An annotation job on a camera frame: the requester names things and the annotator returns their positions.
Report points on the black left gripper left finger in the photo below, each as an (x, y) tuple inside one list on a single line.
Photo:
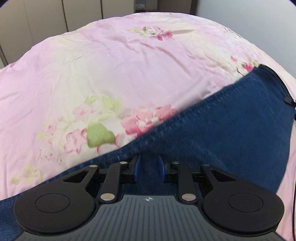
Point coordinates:
[(67, 203)]

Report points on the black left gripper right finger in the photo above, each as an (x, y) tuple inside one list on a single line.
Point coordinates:
[(211, 202)]

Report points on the dark blue denim pants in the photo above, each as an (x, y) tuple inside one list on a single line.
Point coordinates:
[(245, 129)]

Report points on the pink floral bed sheet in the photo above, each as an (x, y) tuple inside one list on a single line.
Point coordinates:
[(82, 94)]

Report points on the beige wardrobe cabinet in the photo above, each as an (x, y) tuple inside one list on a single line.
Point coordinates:
[(26, 23)]

